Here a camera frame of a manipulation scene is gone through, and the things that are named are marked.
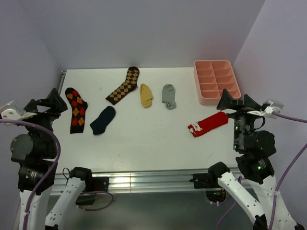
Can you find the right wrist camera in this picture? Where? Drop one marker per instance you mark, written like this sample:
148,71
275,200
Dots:
267,109

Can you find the aluminium frame rail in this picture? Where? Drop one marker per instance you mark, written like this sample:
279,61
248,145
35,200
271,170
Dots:
149,182

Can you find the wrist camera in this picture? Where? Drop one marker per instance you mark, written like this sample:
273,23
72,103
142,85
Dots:
267,109
12,111

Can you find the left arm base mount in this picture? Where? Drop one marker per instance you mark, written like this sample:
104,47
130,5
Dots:
97,184

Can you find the yellow ankle sock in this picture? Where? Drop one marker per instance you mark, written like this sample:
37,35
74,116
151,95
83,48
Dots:
145,95

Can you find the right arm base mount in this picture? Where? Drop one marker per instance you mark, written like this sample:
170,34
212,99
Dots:
207,181

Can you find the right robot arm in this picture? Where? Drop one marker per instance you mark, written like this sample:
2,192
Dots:
266,211

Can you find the red santa sock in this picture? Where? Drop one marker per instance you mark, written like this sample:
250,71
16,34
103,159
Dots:
204,126

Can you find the grey ankle sock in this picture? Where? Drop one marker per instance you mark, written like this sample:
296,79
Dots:
168,96

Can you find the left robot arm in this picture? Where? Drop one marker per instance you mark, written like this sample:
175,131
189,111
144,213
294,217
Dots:
37,153

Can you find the dark navy ankle sock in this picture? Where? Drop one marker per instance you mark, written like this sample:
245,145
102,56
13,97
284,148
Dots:
99,125

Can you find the red orange argyle sock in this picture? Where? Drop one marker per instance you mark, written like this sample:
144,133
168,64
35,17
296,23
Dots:
78,108

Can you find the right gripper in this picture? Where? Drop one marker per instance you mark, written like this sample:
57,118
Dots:
227,100

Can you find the pink compartment tray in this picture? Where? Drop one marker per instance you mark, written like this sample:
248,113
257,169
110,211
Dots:
211,77

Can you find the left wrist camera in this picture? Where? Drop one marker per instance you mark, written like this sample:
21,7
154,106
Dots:
12,111

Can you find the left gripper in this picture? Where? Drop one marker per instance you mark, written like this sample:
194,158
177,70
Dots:
56,104

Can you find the brown tan argyle sock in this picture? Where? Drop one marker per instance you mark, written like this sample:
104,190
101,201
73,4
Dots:
129,85

